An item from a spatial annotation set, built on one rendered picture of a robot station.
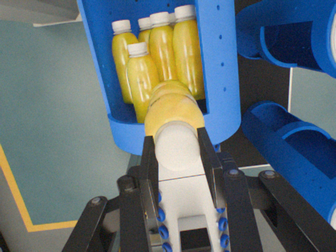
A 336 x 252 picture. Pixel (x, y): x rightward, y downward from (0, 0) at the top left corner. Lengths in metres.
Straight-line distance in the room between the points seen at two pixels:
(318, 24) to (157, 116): 0.56
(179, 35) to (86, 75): 1.27
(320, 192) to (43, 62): 1.63
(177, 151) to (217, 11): 0.27
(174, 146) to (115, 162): 1.67
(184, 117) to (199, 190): 0.63
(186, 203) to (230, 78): 0.54
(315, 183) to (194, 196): 0.41
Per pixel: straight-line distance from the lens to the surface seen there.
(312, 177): 0.98
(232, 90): 0.45
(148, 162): 0.17
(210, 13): 0.40
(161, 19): 0.53
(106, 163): 1.89
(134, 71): 0.49
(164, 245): 0.93
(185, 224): 0.88
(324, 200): 0.93
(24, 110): 1.93
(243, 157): 1.73
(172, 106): 0.23
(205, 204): 0.88
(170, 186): 0.82
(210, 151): 0.17
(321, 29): 0.71
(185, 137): 0.20
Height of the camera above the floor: 1.60
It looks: 70 degrees down
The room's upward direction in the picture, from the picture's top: 177 degrees clockwise
